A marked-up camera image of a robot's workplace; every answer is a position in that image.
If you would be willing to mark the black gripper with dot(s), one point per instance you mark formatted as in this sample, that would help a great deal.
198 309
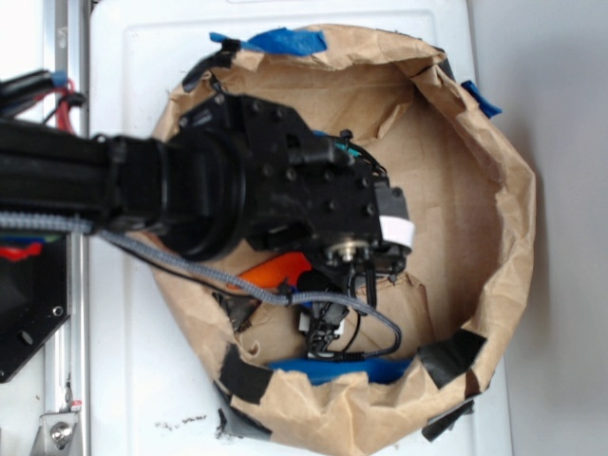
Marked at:
323 196

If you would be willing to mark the orange toy carrot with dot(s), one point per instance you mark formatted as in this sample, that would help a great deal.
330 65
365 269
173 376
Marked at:
285 268

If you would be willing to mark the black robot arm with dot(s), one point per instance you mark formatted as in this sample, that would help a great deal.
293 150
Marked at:
240 169

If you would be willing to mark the brown paper bag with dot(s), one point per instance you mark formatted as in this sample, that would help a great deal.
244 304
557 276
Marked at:
472 199

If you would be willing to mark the white plastic tray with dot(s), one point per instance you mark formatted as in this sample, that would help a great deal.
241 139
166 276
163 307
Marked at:
149 394

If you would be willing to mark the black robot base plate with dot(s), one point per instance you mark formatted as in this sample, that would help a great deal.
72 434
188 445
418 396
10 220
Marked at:
34 302

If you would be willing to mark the aluminium frame rail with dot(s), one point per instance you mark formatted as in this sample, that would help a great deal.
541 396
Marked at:
66 368

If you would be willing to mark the metal corner bracket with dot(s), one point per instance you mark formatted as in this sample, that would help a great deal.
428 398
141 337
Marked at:
58 434

